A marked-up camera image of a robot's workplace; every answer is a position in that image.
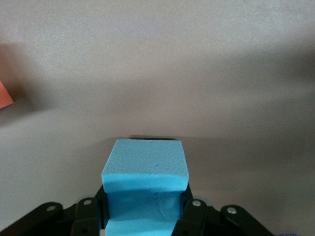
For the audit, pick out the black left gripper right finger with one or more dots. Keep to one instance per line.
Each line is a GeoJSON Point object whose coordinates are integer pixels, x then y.
{"type": "Point", "coordinates": [211, 221]}

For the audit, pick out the orange foam cube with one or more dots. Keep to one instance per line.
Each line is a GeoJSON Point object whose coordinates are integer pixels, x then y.
{"type": "Point", "coordinates": [5, 96]}

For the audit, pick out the blue foam cube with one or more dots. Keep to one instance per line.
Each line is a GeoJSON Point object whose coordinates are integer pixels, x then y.
{"type": "Point", "coordinates": [145, 162]}

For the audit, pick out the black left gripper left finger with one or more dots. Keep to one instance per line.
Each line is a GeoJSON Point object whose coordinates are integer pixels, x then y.
{"type": "Point", "coordinates": [61, 221]}

